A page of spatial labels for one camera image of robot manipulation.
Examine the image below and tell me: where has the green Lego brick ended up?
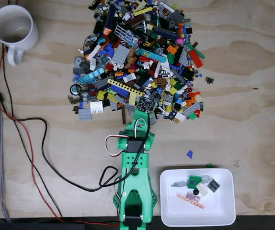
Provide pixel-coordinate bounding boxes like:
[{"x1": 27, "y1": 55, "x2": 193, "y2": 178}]
[{"x1": 188, "y1": 175, "x2": 202, "y2": 190}]

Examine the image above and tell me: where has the white square Lego plate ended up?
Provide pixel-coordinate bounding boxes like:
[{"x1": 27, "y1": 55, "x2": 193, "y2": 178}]
[{"x1": 174, "y1": 112, "x2": 187, "y2": 122}]

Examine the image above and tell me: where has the grey round Lego dish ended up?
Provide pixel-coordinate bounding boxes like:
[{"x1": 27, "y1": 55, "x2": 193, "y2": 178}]
[{"x1": 73, "y1": 56, "x2": 87, "y2": 68}]

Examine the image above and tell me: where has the white Lego lattice fence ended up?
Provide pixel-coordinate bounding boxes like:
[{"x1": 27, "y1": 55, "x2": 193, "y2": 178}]
[{"x1": 114, "y1": 24, "x2": 131, "y2": 46}]

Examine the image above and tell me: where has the white Lego grille brick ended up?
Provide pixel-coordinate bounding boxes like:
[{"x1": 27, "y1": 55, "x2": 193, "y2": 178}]
[{"x1": 90, "y1": 101, "x2": 104, "y2": 115}]

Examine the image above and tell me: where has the dark blue long Lego beam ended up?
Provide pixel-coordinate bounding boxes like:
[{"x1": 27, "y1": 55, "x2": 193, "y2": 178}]
[{"x1": 104, "y1": 4, "x2": 117, "y2": 30}]

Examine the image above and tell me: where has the red cable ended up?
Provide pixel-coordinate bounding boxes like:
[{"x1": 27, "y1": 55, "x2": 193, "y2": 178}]
[{"x1": 0, "y1": 44, "x2": 120, "y2": 227}]

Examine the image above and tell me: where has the long black cable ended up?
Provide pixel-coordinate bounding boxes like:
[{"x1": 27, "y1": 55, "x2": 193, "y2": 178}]
[{"x1": 12, "y1": 116, "x2": 119, "y2": 192}]

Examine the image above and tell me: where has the grey Lego wedge plate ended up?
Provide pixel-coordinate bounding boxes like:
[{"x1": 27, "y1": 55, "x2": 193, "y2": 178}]
[{"x1": 178, "y1": 50, "x2": 190, "y2": 67}]

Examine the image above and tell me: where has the yellow Lego plate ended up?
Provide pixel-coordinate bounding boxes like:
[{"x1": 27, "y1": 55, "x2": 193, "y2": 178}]
[{"x1": 133, "y1": 7, "x2": 153, "y2": 17}]

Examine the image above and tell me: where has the light grey square Lego plate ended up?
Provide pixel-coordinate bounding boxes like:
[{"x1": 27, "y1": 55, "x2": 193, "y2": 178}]
[{"x1": 111, "y1": 44, "x2": 131, "y2": 64}]

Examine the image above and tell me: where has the black camera circuit board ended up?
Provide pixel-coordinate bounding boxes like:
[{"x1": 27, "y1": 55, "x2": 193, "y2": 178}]
[{"x1": 138, "y1": 95, "x2": 156, "y2": 113}]

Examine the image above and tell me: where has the grey braided cable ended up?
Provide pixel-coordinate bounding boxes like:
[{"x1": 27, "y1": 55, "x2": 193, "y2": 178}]
[{"x1": 0, "y1": 109, "x2": 11, "y2": 222}]

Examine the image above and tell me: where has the grey Lego axle piece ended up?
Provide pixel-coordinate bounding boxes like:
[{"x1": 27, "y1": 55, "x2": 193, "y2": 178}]
[{"x1": 172, "y1": 180, "x2": 189, "y2": 188}]

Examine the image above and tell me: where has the yellow Lego technic beam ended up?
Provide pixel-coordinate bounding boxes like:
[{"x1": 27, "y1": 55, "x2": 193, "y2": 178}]
[{"x1": 107, "y1": 78, "x2": 145, "y2": 97}]

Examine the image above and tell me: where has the white plastic bin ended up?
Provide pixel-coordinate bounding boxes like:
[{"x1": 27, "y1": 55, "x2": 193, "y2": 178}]
[{"x1": 160, "y1": 168, "x2": 236, "y2": 227}]

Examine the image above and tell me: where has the green long Lego plate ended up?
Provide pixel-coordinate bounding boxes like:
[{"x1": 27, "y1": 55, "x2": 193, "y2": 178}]
[{"x1": 185, "y1": 42, "x2": 206, "y2": 60}]

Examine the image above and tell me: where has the white red black servo wire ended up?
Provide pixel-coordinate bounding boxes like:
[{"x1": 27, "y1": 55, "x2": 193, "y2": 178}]
[{"x1": 104, "y1": 135, "x2": 129, "y2": 158}]

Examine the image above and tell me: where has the dark grey large Lego plate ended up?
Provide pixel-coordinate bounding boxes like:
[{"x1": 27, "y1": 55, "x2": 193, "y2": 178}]
[{"x1": 168, "y1": 10, "x2": 185, "y2": 27}]

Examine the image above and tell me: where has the grey Lego plate with holes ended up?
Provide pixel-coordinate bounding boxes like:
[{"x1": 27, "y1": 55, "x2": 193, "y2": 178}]
[{"x1": 186, "y1": 102, "x2": 201, "y2": 118}]

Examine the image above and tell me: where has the cyan Lego car piece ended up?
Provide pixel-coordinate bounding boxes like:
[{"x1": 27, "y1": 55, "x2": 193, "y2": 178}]
[{"x1": 78, "y1": 67, "x2": 105, "y2": 85}]

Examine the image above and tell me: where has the red Lego plate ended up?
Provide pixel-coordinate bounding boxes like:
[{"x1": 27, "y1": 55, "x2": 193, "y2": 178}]
[{"x1": 188, "y1": 49, "x2": 204, "y2": 69}]

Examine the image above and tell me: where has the thin black cable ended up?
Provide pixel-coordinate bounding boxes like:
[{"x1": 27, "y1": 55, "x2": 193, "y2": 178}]
[{"x1": 1, "y1": 43, "x2": 63, "y2": 218}]

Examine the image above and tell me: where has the dark blue Lego plate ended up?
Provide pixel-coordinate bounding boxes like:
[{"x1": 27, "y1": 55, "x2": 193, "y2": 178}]
[{"x1": 152, "y1": 26, "x2": 179, "y2": 41}]

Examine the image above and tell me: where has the black Lego wheel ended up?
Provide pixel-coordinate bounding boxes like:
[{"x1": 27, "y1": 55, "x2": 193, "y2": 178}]
[{"x1": 70, "y1": 83, "x2": 81, "y2": 96}]

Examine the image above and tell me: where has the white ceramic mug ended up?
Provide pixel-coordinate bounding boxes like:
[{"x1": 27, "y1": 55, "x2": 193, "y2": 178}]
[{"x1": 0, "y1": 4, "x2": 39, "y2": 66}]

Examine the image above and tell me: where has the brown Lego bracket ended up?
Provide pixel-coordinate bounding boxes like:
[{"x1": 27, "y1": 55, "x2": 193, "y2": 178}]
[{"x1": 68, "y1": 94, "x2": 81, "y2": 105}]

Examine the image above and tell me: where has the cyan long Lego piece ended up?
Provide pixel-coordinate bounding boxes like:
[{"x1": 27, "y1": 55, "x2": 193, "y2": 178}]
[{"x1": 139, "y1": 48, "x2": 167, "y2": 63}]

